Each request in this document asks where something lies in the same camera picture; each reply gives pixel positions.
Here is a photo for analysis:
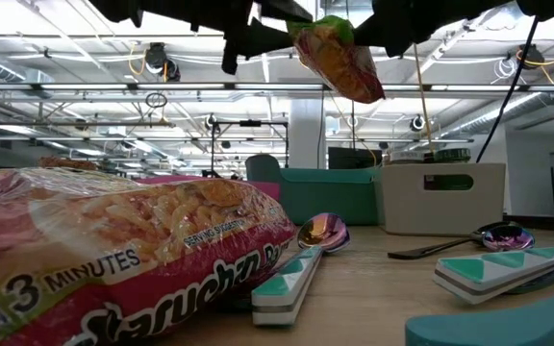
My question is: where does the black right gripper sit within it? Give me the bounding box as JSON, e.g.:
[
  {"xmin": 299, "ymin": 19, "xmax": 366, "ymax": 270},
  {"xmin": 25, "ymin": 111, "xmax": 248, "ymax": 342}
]
[{"xmin": 353, "ymin": 0, "xmax": 516, "ymax": 58}]

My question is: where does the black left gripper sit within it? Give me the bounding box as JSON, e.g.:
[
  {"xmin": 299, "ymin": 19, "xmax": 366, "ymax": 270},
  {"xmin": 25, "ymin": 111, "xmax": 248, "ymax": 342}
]
[{"xmin": 88, "ymin": 0, "xmax": 315, "ymax": 76}]

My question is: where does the green edged ramen packet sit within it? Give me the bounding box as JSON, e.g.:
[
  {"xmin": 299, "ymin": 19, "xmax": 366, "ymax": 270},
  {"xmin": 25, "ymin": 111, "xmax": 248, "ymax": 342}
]
[{"xmin": 288, "ymin": 13, "xmax": 387, "ymax": 105}]

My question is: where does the white lid spice jar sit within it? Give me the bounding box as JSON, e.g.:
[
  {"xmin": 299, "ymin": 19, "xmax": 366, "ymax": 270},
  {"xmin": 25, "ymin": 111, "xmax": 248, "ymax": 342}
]
[{"xmin": 389, "ymin": 150, "xmax": 426, "ymax": 164}]

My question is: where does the white plastic bin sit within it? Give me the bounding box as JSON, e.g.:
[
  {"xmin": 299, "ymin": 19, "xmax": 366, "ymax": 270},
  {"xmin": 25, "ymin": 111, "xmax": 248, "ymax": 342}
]
[{"xmin": 379, "ymin": 161, "xmax": 507, "ymax": 237}]

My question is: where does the pink Maruchan ramen packet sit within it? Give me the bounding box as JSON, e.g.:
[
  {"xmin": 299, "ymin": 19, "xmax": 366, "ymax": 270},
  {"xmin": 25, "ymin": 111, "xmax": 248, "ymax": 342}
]
[{"xmin": 0, "ymin": 156, "xmax": 297, "ymax": 346}]

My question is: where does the black monitor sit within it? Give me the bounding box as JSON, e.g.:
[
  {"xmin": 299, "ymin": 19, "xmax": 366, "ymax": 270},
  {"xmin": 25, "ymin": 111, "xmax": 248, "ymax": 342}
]
[{"xmin": 327, "ymin": 146, "xmax": 379, "ymax": 170}]

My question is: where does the pink plastic bin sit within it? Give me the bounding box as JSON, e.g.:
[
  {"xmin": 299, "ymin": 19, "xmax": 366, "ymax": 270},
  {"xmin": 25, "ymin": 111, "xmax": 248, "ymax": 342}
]
[{"xmin": 135, "ymin": 175, "xmax": 282, "ymax": 203}]

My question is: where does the teal plastic bin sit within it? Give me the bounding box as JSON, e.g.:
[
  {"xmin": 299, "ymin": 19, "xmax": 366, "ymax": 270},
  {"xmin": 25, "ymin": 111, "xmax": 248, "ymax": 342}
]
[{"xmin": 244, "ymin": 153, "xmax": 384, "ymax": 227}]

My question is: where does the iridescent spoon at right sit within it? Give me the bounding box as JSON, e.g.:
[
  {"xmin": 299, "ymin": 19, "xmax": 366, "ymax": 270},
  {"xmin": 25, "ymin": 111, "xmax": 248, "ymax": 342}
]
[{"xmin": 386, "ymin": 221, "xmax": 528, "ymax": 261}]

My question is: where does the small iridescent metal spoon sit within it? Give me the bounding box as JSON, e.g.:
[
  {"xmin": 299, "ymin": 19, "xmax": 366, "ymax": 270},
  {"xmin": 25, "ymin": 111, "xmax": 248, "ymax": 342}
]
[{"xmin": 482, "ymin": 225, "xmax": 537, "ymax": 254}]

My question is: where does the teal white patterned utensil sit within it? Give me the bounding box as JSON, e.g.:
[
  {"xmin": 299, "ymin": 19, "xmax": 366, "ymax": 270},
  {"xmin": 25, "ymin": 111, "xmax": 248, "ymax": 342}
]
[
  {"xmin": 432, "ymin": 242, "xmax": 554, "ymax": 307},
  {"xmin": 250, "ymin": 244, "xmax": 325, "ymax": 328}
]

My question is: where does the teal plastic spatula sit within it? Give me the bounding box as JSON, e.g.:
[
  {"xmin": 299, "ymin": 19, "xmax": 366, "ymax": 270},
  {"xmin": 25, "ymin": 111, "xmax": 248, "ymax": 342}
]
[{"xmin": 404, "ymin": 281, "xmax": 554, "ymax": 346}]

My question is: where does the yellow hanging cable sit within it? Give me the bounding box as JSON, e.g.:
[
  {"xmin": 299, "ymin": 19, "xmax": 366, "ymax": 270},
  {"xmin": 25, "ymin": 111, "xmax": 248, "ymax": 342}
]
[{"xmin": 412, "ymin": 42, "xmax": 436, "ymax": 154}]

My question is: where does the horizontal metal frame bar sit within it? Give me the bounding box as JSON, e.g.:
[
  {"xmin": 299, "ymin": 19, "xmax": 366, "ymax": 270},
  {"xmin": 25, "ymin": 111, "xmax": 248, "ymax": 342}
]
[{"xmin": 0, "ymin": 82, "xmax": 554, "ymax": 94}]

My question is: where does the black hanging cable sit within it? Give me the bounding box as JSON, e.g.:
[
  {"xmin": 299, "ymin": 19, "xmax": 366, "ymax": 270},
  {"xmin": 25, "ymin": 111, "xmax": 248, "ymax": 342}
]
[{"xmin": 476, "ymin": 16, "xmax": 541, "ymax": 163}]

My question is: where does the black wire loop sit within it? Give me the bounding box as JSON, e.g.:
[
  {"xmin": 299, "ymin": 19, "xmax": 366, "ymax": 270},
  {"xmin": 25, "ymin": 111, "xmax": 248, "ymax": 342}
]
[{"xmin": 145, "ymin": 92, "xmax": 168, "ymax": 111}]

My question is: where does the silver air duct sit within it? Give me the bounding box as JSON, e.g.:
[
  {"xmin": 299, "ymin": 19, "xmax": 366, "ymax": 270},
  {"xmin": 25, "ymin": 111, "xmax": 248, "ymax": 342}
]
[{"xmin": 438, "ymin": 90, "xmax": 554, "ymax": 141}]

